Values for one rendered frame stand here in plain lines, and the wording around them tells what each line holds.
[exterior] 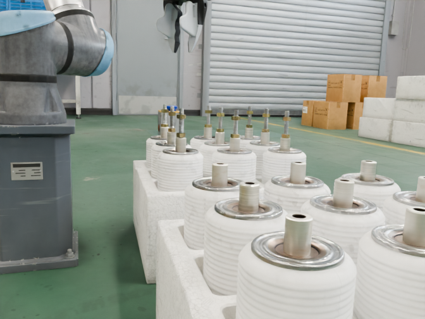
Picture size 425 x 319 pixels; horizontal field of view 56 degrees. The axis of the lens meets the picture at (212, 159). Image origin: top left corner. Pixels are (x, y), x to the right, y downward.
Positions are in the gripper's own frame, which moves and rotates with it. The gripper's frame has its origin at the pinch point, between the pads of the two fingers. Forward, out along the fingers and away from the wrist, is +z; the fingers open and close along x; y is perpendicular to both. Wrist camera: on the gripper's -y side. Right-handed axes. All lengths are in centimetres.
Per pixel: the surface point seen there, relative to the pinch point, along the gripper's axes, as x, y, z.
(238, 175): 11.0, -4.6, 25.6
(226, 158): 8.8, -3.4, 22.3
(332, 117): -78, -373, 33
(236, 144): 8.8, -7.4, 19.8
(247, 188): 31.1, 29.6, 18.8
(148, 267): 0.7, 11.3, 43.0
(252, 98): -238, -490, 19
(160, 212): 2.2, 9.6, 32.0
